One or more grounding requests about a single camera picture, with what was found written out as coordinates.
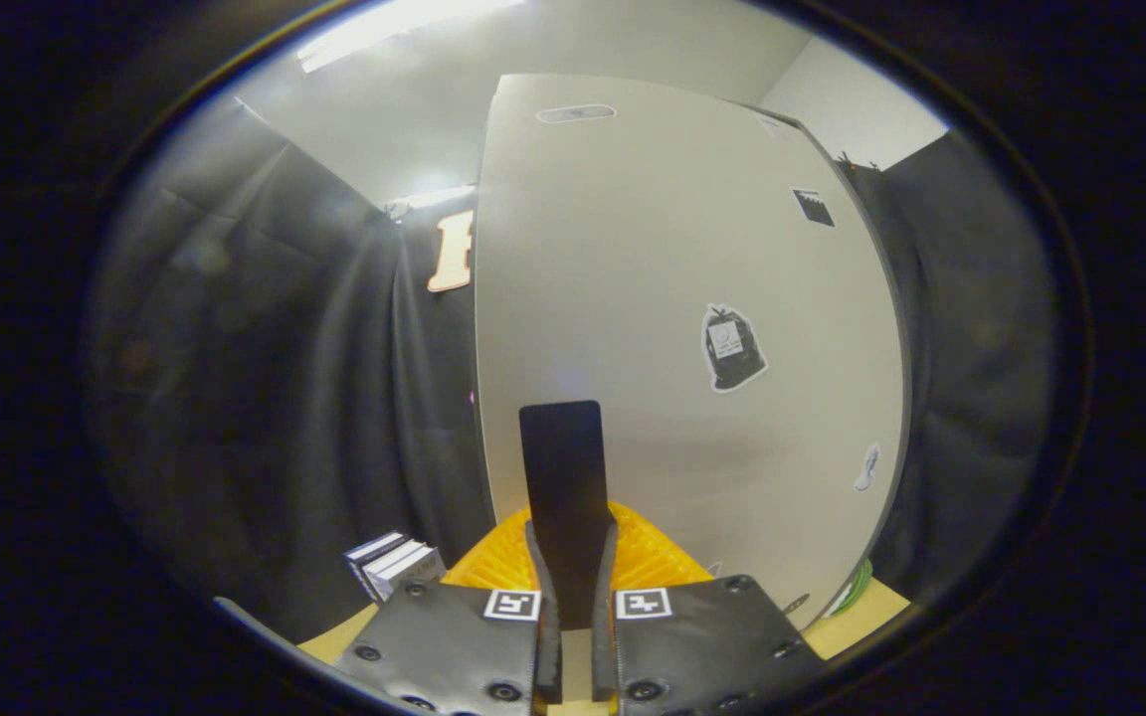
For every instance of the white shoe cabinet door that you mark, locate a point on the white shoe cabinet door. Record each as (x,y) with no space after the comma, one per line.
(633,249)

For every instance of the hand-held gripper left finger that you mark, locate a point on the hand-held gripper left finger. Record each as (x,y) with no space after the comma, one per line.
(548,646)

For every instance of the blue spine book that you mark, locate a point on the blue spine book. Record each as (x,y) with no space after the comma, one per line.
(396,559)
(369,550)

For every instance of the green and white object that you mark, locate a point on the green and white object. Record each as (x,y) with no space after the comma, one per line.
(857,592)

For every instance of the black backdrop cloth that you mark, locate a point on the black backdrop cloth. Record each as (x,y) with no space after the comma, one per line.
(971,348)
(265,378)

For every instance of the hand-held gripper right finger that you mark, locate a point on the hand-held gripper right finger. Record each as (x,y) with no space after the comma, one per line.
(603,646)

